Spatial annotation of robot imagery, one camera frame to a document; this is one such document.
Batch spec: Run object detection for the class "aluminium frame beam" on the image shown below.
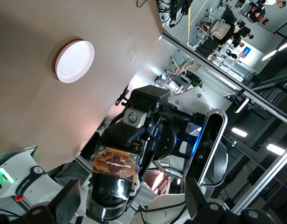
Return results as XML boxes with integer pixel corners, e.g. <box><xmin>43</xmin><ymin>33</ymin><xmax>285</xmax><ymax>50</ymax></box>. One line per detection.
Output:
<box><xmin>161</xmin><ymin>31</ymin><xmax>287</xmax><ymax>129</ymax></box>

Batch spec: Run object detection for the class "blue sign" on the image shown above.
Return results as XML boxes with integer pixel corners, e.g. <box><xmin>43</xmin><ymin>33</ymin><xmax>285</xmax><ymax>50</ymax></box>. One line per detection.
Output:
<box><xmin>240</xmin><ymin>46</ymin><xmax>252</xmax><ymax>58</ymax></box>

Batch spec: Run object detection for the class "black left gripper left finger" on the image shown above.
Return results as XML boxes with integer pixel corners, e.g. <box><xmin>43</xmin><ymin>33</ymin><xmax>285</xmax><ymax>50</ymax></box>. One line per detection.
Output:
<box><xmin>24</xmin><ymin>179</ymin><xmax>82</xmax><ymax>224</ymax></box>

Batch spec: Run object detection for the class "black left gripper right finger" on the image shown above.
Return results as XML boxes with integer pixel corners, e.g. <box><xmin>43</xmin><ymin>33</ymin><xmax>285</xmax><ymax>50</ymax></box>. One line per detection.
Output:
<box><xmin>184</xmin><ymin>176</ymin><xmax>235</xmax><ymax>224</ymax></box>

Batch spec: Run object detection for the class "pink round plate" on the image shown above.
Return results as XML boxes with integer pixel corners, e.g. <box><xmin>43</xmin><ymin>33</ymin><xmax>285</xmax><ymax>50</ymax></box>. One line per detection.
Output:
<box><xmin>55</xmin><ymin>40</ymin><xmax>96</xmax><ymax>84</ymax></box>

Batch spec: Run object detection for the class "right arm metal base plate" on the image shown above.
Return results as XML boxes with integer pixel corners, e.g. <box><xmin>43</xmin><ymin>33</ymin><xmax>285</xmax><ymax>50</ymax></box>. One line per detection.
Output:
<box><xmin>0</xmin><ymin>145</ymin><xmax>39</xmax><ymax>164</ymax></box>

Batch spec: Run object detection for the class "person in dark clothes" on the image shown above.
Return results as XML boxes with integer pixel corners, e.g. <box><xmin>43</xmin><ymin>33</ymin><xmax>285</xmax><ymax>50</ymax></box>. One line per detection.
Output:
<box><xmin>233</xmin><ymin>25</ymin><xmax>254</xmax><ymax>49</ymax></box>
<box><xmin>247</xmin><ymin>4</ymin><xmax>269</xmax><ymax>26</ymax></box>

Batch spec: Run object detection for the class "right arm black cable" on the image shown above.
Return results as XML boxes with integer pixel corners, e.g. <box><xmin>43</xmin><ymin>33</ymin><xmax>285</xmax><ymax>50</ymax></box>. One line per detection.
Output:
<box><xmin>157</xmin><ymin>109</ymin><xmax>207</xmax><ymax>125</ymax></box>

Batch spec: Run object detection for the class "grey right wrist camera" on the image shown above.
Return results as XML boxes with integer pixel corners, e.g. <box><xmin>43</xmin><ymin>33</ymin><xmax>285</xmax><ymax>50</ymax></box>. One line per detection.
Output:
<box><xmin>183</xmin><ymin>108</ymin><xmax>228</xmax><ymax>187</ymax></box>

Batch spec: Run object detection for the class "ceiling light strip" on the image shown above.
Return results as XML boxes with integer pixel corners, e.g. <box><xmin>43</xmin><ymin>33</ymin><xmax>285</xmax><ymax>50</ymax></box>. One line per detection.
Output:
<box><xmin>231</xmin><ymin>127</ymin><xmax>248</xmax><ymax>138</ymax></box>
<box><xmin>266</xmin><ymin>143</ymin><xmax>286</xmax><ymax>156</ymax></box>

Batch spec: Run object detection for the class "green potted plant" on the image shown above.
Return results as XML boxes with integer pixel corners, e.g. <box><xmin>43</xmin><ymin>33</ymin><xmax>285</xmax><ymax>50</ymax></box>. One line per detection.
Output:
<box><xmin>189</xmin><ymin>74</ymin><xmax>204</xmax><ymax>89</ymax></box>

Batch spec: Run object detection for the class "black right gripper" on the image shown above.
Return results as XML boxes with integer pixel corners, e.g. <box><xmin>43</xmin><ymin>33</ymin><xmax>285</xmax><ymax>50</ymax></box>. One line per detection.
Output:
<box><xmin>98</xmin><ymin>85</ymin><xmax>179</xmax><ymax>179</ymax></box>

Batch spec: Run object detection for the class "beige office chair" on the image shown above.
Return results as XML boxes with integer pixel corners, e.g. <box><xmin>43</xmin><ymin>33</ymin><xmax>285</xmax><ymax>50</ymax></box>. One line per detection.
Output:
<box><xmin>208</xmin><ymin>19</ymin><xmax>232</xmax><ymax>40</ymax></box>
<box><xmin>172</xmin><ymin>57</ymin><xmax>202</xmax><ymax>77</ymax></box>

